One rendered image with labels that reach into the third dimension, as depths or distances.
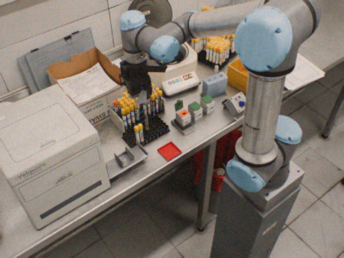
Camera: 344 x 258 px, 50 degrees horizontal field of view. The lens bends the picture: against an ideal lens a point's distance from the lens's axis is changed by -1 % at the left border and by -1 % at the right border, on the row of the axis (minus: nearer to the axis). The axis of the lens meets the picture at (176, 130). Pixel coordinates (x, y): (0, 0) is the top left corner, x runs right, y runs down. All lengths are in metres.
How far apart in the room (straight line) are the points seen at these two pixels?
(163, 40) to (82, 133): 0.35
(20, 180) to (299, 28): 0.80
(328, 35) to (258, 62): 1.39
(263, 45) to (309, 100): 2.32
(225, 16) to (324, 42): 1.14
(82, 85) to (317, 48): 1.18
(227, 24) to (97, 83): 0.78
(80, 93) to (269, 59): 0.99
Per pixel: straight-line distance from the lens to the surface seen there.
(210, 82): 1.54
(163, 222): 2.24
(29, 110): 1.22
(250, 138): 0.96
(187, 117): 1.43
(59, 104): 1.21
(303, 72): 1.83
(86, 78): 1.66
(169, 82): 1.61
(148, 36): 1.07
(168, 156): 1.39
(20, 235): 1.32
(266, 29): 0.75
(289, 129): 1.12
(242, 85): 1.64
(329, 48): 2.06
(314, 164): 2.64
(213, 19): 1.04
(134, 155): 1.36
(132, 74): 1.21
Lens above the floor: 1.97
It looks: 48 degrees down
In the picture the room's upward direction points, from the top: straight up
